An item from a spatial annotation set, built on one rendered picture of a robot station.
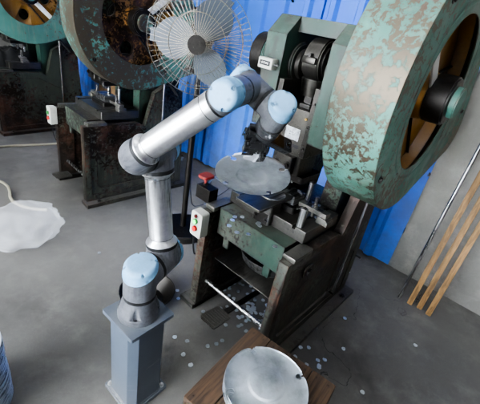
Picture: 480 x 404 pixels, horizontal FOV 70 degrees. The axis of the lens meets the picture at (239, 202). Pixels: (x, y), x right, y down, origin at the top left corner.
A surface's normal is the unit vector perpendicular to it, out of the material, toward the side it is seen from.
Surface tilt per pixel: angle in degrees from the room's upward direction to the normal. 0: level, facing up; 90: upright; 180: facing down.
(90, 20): 90
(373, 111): 94
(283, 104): 45
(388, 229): 90
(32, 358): 0
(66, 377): 0
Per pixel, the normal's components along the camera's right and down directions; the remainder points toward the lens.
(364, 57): -0.62, 0.04
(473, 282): -0.67, 0.25
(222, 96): -0.38, 0.38
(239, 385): 0.16, -0.87
